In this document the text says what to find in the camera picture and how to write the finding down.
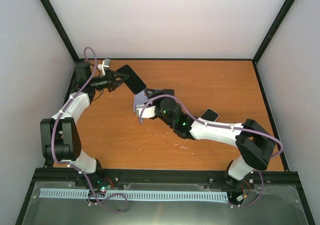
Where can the purple phone black screen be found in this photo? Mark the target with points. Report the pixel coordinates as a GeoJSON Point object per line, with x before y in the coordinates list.
{"type": "Point", "coordinates": [170, 92]}

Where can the phone in white case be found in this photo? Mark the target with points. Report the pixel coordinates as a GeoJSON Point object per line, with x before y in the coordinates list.
{"type": "Point", "coordinates": [209, 115]}

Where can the lilac phone case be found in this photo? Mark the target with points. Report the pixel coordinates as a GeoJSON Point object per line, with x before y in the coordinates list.
{"type": "Point", "coordinates": [139, 99]}

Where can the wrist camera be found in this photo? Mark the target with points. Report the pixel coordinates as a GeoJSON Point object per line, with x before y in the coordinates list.
{"type": "Point", "coordinates": [147, 113]}
{"type": "Point", "coordinates": [104, 66]}

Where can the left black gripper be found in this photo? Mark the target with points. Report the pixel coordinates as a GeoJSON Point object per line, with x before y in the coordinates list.
{"type": "Point", "coordinates": [112, 75]}

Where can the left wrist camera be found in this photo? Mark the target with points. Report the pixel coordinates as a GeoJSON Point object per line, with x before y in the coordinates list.
{"type": "Point", "coordinates": [104, 66]}

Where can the light blue cable duct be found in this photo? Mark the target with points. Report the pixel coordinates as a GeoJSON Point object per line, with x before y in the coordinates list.
{"type": "Point", "coordinates": [136, 195]}

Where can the black mounting rail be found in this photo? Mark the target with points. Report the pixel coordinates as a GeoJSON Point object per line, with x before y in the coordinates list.
{"type": "Point", "coordinates": [123, 177]}

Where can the black enclosure frame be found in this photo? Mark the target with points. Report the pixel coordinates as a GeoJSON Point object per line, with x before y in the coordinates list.
{"type": "Point", "coordinates": [294, 201]}

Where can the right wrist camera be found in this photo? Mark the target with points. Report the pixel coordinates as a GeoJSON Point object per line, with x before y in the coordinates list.
{"type": "Point", "coordinates": [147, 113]}

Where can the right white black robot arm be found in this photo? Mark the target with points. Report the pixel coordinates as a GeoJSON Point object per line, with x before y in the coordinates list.
{"type": "Point", "coordinates": [255, 145]}

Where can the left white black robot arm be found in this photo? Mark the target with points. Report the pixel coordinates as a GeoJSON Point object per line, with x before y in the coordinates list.
{"type": "Point", "coordinates": [60, 139]}

